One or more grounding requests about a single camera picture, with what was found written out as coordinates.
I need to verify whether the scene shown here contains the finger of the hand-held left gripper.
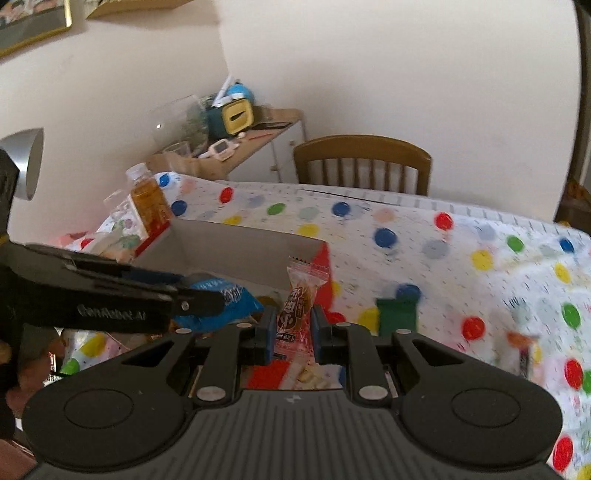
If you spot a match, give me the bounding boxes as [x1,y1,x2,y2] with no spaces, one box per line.
[69,271,226,316]
[14,242,186,288]

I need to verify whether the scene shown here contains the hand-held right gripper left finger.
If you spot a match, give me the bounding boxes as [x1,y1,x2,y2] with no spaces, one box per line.
[121,307,278,408]

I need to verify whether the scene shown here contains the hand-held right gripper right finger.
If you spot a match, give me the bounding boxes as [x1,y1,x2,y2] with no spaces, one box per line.
[310,305,468,408]

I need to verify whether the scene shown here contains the blue snack packet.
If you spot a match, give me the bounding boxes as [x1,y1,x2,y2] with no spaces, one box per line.
[178,274,265,334]

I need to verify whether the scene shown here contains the pink clear snack packet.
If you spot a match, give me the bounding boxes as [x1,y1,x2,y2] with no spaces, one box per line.
[276,256,330,366]

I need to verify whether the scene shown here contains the red cardboard box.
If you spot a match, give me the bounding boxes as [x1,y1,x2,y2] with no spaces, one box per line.
[134,217,334,325]

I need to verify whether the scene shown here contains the small candy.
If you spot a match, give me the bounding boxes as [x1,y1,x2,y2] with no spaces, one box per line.
[505,331,542,380]

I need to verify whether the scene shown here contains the person's left hand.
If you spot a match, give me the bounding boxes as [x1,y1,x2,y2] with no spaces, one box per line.
[4,333,64,407]

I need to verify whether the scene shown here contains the floral tissue pack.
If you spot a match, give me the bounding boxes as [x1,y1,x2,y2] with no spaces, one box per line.
[88,231,145,265]

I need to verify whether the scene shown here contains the clear drinking glass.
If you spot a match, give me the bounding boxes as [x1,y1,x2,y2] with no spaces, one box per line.
[104,189,135,223]

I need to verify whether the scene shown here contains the orange drink bottle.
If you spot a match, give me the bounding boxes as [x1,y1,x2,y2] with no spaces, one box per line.
[127,164,172,241]

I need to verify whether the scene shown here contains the green snack packet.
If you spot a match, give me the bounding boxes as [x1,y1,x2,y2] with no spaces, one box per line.
[375,298,419,336]

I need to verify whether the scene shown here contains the small glass cup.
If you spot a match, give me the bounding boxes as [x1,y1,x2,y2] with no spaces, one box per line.
[161,141,193,160]

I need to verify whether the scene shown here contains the pink white small device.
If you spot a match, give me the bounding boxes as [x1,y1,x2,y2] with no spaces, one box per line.
[200,138,241,162]

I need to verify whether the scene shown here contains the wooden side cabinet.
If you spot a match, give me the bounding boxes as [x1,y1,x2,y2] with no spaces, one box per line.
[147,108,306,185]

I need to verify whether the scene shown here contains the balloon print tablecloth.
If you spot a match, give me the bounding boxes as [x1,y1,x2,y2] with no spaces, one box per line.
[46,171,591,478]

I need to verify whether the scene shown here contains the round glass vase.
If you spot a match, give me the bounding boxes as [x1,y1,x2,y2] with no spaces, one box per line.
[150,95,211,156]

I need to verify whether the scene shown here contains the wooden chair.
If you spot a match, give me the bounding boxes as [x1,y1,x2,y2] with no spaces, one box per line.
[293,135,434,197]

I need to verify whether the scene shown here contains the teal and yellow tissue box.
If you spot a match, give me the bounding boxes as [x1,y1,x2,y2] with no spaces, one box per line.
[205,76,257,140]

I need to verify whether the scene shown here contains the framed picture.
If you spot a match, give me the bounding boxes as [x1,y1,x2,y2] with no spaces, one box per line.
[0,0,74,59]

